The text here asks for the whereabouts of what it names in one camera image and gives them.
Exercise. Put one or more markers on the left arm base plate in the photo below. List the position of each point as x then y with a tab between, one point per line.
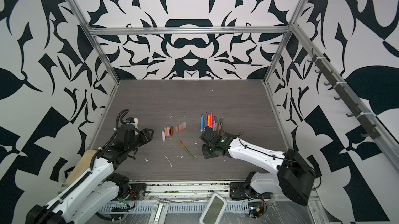
136	191

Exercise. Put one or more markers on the white plastic clip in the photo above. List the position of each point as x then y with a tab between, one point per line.
159	213

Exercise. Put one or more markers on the orange marker pen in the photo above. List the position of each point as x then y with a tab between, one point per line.
208	121

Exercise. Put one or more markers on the blue marker pen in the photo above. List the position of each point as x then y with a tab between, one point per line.
202	123

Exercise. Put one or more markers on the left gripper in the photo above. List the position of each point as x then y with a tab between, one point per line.
145	135

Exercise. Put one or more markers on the purple marker pen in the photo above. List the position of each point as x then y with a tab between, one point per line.
205	120

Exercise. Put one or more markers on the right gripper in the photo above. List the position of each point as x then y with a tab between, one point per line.
206	155

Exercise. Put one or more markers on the beige foam pad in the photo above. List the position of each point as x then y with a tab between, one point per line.
81	166

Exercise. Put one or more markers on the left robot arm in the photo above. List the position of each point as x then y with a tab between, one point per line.
99	183

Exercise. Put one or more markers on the small circuit board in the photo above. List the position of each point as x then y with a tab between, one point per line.
256	209

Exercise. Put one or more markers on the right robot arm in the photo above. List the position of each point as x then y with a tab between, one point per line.
294	176

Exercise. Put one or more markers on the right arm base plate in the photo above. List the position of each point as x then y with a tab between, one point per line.
238	191

